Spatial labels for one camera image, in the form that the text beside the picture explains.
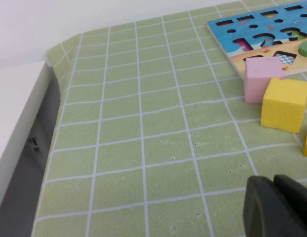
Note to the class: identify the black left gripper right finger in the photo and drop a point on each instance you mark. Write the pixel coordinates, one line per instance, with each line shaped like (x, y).
(297, 200)

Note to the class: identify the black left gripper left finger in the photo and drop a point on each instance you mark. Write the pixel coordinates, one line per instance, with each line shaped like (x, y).
(262, 212)

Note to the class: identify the green circle piece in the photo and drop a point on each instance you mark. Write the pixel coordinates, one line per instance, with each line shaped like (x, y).
(306, 49)

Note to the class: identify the green number three piece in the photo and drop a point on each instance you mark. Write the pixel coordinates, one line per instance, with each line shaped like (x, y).
(300, 35)

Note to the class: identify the colourful wooden puzzle board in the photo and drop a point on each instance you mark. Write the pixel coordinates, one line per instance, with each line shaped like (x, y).
(244, 30)

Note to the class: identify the yellow wooden cube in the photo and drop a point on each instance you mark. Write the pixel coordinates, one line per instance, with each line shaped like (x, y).
(284, 106)

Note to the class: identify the pink wooden cube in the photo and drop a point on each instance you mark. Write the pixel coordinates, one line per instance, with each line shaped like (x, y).
(257, 79)

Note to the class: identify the green checked tablecloth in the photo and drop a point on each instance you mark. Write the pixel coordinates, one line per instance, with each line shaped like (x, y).
(143, 123)

